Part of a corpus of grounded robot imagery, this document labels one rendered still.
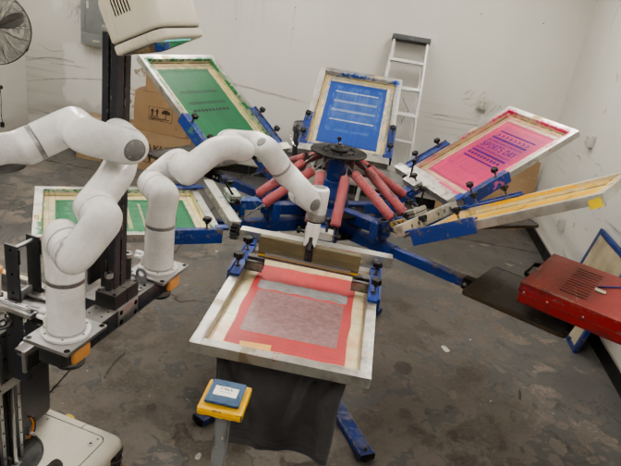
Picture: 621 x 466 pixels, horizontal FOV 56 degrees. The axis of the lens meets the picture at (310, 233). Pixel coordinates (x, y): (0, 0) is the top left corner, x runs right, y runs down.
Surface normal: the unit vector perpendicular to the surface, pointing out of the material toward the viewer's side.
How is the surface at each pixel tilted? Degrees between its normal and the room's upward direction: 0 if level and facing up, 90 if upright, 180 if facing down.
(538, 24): 90
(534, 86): 90
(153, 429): 0
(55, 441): 0
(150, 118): 91
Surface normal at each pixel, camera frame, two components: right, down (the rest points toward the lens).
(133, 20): -0.32, 0.33
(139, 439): 0.14, -0.91
